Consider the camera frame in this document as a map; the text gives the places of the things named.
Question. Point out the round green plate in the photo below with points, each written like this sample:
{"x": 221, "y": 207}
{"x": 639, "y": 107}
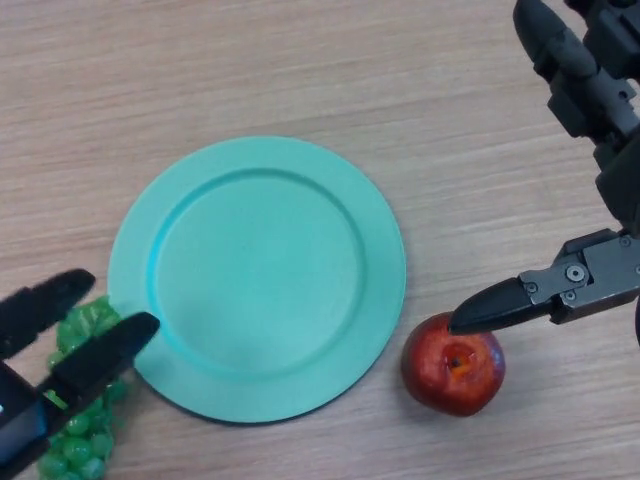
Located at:
{"x": 257, "y": 280}

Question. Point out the green grapes bunch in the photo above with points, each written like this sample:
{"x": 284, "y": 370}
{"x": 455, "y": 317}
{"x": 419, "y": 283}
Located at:
{"x": 80, "y": 450}

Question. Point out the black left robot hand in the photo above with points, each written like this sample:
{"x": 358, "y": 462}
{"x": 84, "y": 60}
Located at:
{"x": 90, "y": 365}

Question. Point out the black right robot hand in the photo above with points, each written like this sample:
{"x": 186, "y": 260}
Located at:
{"x": 620, "y": 190}

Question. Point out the red apple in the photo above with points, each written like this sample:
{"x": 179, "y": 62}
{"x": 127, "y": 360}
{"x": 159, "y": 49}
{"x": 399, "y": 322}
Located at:
{"x": 450, "y": 380}

